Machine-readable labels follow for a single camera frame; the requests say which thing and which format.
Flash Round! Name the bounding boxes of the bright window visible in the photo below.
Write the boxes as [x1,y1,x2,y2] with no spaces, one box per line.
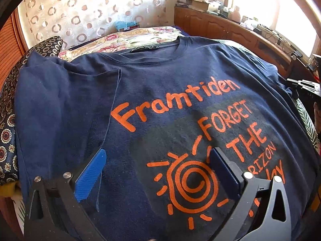
[226,0,321,58]

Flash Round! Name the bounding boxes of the sheer curtain with circle pattern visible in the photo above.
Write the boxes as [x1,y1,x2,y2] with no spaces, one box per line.
[17,0,181,51]

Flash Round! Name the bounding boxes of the open cardboard box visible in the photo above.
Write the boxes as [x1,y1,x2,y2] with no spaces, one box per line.
[192,0,221,13]

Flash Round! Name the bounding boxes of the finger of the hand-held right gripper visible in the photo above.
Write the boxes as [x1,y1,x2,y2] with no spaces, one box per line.
[286,78,321,92]

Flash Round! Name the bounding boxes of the navy t-shirt with orange print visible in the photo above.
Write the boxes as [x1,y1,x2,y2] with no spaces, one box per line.
[14,36,320,241]

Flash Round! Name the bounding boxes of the white plastic bottle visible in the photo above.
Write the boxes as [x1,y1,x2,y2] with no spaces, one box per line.
[230,6,242,22]

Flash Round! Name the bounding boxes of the wooden slatted wardrobe door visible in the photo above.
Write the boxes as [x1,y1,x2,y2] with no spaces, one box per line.
[0,12,28,86]

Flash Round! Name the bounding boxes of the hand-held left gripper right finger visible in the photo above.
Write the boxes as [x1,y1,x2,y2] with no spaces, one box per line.
[210,148,293,241]

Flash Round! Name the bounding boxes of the dark medallion patterned pillow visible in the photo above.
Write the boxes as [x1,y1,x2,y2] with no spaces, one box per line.
[0,36,63,186]

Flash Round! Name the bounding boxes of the light blue box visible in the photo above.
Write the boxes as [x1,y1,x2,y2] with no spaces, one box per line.
[115,21,140,32]

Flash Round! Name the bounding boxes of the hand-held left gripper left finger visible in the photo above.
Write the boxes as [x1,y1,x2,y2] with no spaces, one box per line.
[24,148,107,241]

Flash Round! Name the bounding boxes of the wooden cabinet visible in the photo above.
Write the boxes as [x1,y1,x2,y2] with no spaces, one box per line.
[174,6,311,78]

